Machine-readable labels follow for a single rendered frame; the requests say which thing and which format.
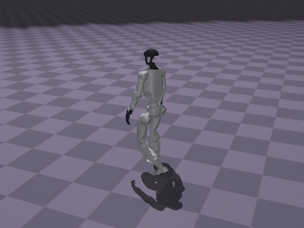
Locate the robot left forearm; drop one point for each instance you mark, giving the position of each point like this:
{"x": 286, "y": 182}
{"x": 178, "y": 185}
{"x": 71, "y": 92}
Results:
{"x": 133, "y": 102}

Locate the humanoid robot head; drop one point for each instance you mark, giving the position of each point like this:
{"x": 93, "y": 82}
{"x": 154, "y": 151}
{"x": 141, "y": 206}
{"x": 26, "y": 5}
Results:
{"x": 151, "y": 53}

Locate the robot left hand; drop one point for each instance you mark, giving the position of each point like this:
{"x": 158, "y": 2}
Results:
{"x": 128, "y": 116}

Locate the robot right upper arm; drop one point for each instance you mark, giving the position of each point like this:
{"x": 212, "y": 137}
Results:
{"x": 163, "y": 80}

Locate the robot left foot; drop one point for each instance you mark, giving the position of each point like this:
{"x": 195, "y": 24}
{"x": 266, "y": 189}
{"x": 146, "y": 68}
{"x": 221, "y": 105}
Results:
{"x": 162, "y": 170}

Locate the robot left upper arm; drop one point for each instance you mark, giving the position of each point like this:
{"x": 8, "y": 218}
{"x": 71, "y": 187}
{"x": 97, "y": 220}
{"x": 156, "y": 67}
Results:
{"x": 142, "y": 76}

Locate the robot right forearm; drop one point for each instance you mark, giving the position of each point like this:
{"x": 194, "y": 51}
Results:
{"x": 161, "y": 98}

